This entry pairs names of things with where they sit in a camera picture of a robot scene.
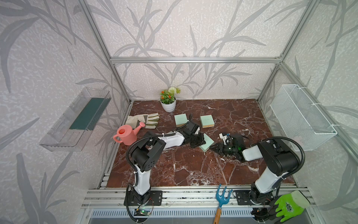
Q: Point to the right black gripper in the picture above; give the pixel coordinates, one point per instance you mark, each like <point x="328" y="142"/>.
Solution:
<point x="220" y="147"/>

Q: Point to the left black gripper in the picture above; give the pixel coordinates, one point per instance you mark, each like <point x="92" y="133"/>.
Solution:
<point x="201" y="141"/>

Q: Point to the mint drawer jewelry box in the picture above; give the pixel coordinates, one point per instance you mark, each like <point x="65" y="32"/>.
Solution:
<point x="208" y="143"/>

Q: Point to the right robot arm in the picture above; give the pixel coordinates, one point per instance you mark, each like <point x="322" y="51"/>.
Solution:
<point x="283" y="157"/>

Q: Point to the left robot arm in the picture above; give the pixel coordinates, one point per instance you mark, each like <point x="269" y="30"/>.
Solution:
<point x="143" y="155"/>

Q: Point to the beige gardening gloves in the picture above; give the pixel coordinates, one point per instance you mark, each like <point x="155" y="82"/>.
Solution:
<point x="150" y="120"/>

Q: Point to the potted plant white pot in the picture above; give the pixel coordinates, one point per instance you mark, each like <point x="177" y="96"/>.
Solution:
<point x="168" y="98"/>

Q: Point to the blue hand rake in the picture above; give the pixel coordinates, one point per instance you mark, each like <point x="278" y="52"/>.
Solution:
<point x="222" y="200"/>

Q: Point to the pink watering can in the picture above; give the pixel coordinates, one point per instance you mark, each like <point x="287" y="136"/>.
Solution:
<point x="126" y="135"/>

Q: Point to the green work glove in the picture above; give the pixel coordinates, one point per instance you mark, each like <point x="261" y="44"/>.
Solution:
<point x="288" y="206"/>

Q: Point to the white wire mesh basket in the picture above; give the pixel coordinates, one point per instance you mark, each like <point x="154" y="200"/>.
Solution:
<point x="300" y="118"/>

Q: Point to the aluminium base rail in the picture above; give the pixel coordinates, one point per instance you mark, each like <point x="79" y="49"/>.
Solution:
<point x="192" y="201"/>

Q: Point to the clear plastic wall shelf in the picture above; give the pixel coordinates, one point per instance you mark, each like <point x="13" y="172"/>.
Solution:
<point x="74" y="128"/>

